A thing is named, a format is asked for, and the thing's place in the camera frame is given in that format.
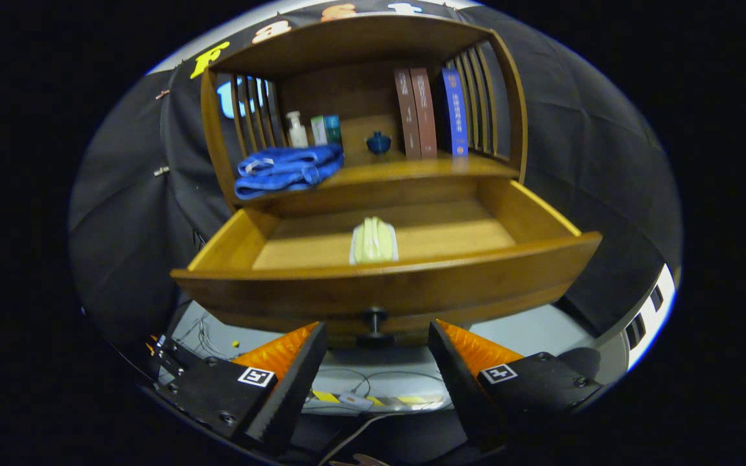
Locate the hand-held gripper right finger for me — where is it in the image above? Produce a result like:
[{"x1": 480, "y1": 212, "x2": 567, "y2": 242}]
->
[{"x1": 428, "y1": 319, "x2": 604, "y2": 449}]

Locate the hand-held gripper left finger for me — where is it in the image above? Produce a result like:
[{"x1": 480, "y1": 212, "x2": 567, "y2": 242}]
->
[{"x1": 153, "y1": 322, "x2": 328, "y2": 454}]

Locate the wooden countertop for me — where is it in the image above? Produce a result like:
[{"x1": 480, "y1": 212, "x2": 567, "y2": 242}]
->
[{"x1": 237, "y1": 152, "x2": 519, "y2": 201}]

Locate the brown wooden cabinet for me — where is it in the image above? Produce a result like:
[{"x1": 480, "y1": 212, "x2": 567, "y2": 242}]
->
[{"x1": 199, "y1": 14, "x2": 529, "y2": 217}]

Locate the yellow black floor tape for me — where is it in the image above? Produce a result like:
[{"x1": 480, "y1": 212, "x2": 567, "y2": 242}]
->
[{"x1": 311, "y1": 388, "x2": 445, "y2": 412}]

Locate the white slotted panel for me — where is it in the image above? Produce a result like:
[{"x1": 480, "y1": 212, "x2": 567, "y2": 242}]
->
[{"x1": 596, "y1": 262, "x2": 677, "y2": 373}]

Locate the blue folded towel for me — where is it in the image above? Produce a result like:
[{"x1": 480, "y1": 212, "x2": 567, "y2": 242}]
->
[{"x1": 234, "y1": 144, "x2": 345, "y2": 200}]

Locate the white pump bottle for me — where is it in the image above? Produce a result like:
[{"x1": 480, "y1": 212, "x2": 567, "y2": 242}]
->
[{"x1": 285, "y1": 111, "x2": 309, "y2": 149}]

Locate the blue book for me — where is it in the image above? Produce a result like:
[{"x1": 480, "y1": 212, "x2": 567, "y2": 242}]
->
[{"x1": 441, "y1": 68, "x2": 469, "y2": 157}]

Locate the dark brown book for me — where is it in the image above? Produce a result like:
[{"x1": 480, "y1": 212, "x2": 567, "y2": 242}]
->
[{"x1": 394, "y1": 69, "x2": 422, "y2": 161}]

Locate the reddish brown book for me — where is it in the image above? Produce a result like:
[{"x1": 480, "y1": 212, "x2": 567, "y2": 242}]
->
[{"x1": 410, "y1": 67, "x2": 438, "y2": 159}]

